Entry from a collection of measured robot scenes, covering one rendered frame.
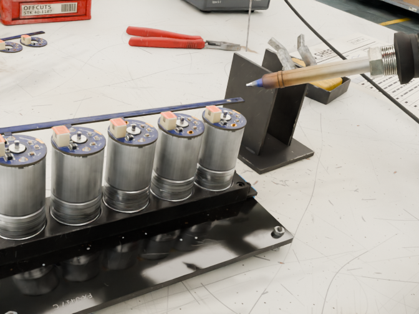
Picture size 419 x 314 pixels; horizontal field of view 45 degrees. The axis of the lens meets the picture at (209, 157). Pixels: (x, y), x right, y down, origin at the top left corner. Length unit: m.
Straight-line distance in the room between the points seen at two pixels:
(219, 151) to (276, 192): 0.08
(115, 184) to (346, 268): 0.14
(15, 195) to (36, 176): 0.01
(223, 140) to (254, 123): 0.09
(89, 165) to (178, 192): 0.06
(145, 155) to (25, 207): 0.06
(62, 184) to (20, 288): 0.05
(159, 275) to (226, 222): 0.06
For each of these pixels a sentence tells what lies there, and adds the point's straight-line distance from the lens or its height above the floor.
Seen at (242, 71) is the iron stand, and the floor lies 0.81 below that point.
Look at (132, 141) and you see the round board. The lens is 0.25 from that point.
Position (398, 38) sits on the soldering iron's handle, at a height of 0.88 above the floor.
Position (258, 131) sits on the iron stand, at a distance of 0.37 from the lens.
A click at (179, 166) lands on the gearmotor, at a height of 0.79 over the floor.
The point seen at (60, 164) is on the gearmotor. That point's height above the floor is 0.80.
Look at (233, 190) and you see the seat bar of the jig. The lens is 0.30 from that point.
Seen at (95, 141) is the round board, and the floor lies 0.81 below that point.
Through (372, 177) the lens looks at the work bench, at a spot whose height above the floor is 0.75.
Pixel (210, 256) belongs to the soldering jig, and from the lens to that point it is 0.27.
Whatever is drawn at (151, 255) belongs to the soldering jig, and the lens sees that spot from 0.26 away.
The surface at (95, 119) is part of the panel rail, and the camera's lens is 0.26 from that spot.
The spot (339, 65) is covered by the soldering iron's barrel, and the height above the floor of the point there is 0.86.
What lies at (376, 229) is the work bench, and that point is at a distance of 0.35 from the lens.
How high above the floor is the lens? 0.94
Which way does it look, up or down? 31 degrees down
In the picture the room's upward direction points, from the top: 12 degrees clockwise
